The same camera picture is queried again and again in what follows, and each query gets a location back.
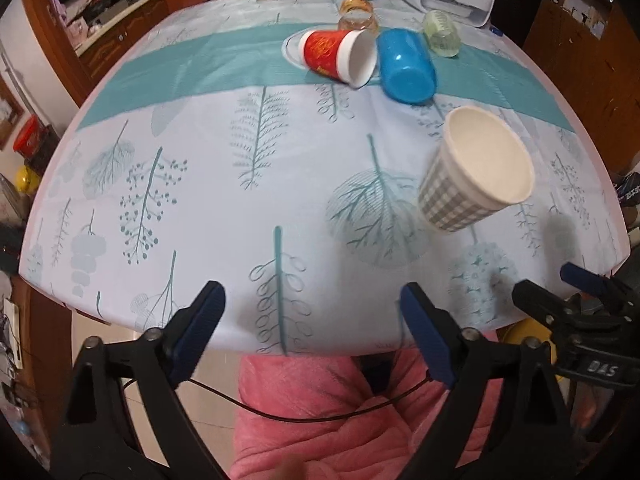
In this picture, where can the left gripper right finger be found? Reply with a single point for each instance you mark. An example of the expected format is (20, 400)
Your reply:
(529, 436)

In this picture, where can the wooden kitchen cabinets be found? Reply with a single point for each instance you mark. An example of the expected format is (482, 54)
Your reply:
(81, 67)

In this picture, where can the blue plastic cup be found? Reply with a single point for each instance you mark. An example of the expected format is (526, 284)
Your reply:
(407, 73)

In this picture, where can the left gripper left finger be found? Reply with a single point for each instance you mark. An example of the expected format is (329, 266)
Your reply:
(96, 438)

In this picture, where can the green clear glass jar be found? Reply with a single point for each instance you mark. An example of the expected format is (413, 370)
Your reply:
(441, 35)

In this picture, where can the orange patterned glass jar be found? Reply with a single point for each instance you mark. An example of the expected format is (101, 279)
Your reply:
(358, 15)

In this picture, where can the leaf print tablecloth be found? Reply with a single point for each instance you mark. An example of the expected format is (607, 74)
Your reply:
(210, 152)

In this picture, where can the small blue object on table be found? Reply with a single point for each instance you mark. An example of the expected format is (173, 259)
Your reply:
(495, 31)

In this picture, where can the red bucket on floor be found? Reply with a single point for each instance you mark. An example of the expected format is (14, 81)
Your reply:
(28, 139)

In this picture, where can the grey checked paper cup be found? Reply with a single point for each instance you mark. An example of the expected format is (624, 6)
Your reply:
(481, 167)

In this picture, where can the red paper cup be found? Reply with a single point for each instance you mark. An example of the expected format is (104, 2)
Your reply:
(348, 56)

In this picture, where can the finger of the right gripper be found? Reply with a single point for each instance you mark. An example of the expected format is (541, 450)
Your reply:
(545, 304)
(612, 292)

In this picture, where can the wooden shelf cabinet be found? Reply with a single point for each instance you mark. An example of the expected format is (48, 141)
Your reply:
(590, 52)

